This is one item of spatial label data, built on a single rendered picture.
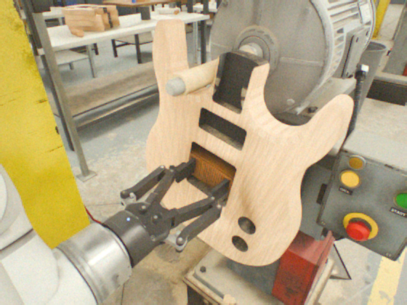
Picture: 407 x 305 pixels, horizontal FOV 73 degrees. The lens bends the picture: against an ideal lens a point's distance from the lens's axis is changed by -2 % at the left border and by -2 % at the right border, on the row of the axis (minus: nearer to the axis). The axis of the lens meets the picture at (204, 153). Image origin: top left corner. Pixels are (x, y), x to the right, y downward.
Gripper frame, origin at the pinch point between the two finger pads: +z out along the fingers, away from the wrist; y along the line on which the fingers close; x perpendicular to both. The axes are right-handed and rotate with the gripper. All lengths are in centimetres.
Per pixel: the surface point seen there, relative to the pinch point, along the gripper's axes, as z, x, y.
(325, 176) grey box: 36.2, -13.9, 15.1
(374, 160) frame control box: 16.3, 8.3, 22.2
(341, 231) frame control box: 16.0, -9.3, 24.3
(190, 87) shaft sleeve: -3.9, 17.8, -2.7
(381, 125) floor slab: 284, -101, 22
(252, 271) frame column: 33, -70, 8
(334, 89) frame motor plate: 44.1, 6.6, 6.6
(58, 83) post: 43, -52, -149
